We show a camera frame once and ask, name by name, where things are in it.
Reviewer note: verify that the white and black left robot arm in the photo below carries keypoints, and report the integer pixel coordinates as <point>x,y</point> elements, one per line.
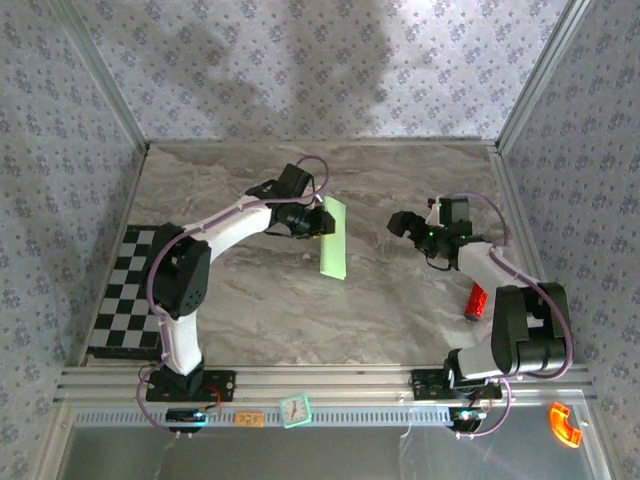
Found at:
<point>240,225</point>

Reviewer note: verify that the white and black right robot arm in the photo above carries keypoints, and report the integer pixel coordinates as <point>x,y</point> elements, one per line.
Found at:
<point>480,265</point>

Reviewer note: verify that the small teal square clock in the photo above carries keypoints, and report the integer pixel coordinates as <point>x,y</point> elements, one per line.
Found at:
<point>295,411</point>

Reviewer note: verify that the red lattice cylinder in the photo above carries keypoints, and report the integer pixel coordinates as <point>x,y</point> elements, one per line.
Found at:
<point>475,302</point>

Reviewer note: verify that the right small circuit board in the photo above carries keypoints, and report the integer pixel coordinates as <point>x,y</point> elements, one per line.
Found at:
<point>467,417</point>

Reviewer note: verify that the small circuit board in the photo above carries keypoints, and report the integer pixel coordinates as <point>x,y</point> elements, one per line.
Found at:
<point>467,417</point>
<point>185,416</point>

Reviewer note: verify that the black and white checkerboard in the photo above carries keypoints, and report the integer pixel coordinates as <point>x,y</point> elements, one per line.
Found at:
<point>125,300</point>

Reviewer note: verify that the orange label tag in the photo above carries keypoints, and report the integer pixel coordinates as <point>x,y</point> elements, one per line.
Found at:
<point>249,418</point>

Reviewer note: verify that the orange curved plastic piece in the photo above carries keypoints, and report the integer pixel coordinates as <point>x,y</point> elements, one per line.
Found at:
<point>562,425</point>

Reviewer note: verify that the grey metal plate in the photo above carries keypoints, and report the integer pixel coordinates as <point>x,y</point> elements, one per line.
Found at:
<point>350,455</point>

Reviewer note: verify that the left small circuit board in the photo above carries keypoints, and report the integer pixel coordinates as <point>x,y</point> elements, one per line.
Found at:
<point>185,416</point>

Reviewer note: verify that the aluminium side rail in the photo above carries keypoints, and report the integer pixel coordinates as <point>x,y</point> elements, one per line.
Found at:
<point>510,190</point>

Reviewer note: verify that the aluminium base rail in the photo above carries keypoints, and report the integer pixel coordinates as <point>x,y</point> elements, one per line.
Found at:
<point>325,382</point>

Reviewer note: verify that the aluminium frame post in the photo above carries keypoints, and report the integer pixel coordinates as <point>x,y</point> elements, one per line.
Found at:
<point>540,75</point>
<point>111,87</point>

